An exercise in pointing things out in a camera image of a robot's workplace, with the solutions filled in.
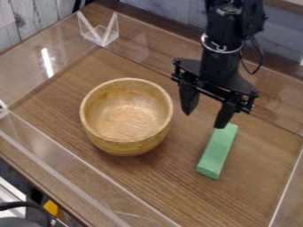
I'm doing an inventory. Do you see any clear acrylic tray wall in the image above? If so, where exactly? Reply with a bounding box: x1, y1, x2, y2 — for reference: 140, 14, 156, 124
0, 101, 180, 227

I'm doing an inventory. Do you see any green rectangular block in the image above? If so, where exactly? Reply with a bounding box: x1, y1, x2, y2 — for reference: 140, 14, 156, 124
196, 123, 238, 179

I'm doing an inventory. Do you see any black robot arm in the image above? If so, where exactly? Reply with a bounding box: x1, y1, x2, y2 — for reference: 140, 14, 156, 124
172, 0, 267, 129

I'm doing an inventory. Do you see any brown wooden bowl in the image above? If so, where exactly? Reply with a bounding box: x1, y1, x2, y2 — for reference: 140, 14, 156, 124
79, 77, 172, 156

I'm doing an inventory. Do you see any black cable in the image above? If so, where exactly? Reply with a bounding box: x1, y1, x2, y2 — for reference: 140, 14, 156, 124
0, 200, 52, 227

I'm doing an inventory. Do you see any clear acrylic corner bracket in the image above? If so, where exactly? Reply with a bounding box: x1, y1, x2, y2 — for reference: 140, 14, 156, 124
76, 12, 120, 47

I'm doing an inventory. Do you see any yellow and black device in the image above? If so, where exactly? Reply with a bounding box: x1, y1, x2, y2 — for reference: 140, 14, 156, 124
43, 200, 71, 227

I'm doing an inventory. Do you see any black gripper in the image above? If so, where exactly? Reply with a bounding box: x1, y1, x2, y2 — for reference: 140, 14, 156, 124
172, 51, 259, 129

